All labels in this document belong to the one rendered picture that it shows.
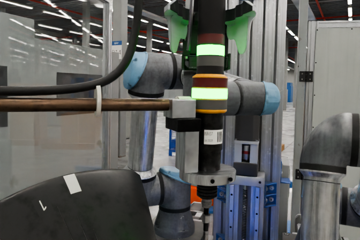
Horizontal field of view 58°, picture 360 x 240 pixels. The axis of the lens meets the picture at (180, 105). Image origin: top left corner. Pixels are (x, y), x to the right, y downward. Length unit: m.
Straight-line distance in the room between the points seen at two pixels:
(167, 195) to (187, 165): 0.79
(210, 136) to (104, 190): 0.20
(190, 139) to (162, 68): 0.63
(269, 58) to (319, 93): 1.01
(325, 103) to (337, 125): 1.48
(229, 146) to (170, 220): 0.36
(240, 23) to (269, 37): 0.84
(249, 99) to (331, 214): 0.29
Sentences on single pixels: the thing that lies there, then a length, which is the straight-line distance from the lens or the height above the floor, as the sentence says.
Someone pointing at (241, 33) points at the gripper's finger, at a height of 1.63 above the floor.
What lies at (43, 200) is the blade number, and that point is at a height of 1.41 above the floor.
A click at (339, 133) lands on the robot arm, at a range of 0.76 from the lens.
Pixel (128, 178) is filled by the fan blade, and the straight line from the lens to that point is 0.55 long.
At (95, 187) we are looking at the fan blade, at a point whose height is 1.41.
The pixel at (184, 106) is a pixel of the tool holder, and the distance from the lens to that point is 0.37.
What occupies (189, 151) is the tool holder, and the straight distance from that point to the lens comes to 0.38.
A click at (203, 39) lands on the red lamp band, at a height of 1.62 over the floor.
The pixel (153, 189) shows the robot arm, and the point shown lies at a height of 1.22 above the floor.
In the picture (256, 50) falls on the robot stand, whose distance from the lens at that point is 1.27.
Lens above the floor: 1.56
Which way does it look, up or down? 3 degrees down
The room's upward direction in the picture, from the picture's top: 1 degrees clockwise
